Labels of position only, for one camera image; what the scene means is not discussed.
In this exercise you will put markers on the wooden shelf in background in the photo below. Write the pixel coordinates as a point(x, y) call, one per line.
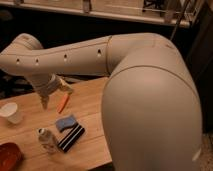
point(161, 12)

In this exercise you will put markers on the black white striped eraser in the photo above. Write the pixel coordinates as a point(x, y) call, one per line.
point(69, 140)

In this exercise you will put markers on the white paper cup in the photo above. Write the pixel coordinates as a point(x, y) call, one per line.
point(11, 113)

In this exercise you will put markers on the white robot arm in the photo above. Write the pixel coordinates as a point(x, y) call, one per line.
point(151, 110)

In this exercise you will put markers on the clear plastic bottle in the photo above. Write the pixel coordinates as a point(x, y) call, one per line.
point(48, 140)

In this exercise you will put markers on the blue sponge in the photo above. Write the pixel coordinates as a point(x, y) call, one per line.
point(65, 123)

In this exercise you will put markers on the red bowl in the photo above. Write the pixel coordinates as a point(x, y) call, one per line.
point(10, 156)

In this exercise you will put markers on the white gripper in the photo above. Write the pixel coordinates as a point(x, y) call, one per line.
point(45, 84)

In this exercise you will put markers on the orange carrot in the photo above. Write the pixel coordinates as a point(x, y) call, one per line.
point(63, 102)

